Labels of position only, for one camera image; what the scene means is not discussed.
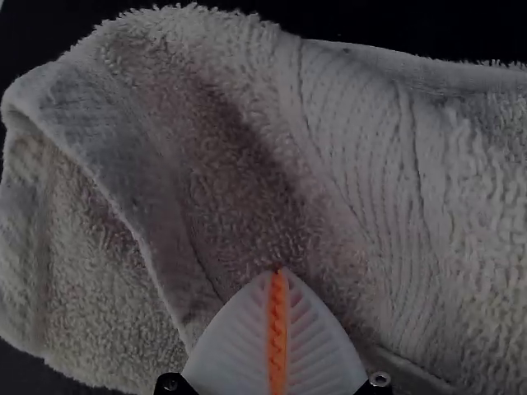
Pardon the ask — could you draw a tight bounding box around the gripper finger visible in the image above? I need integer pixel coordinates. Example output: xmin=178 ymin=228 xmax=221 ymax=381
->
xmin=276 ymin=266 xmax=397 ymax=395
xmin=153 ymin=267 xmax=282 ymax=395

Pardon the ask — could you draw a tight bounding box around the pale towel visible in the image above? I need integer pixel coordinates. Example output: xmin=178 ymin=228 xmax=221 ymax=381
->
xmin=0 ymin=2 xmax=527 ymax=395

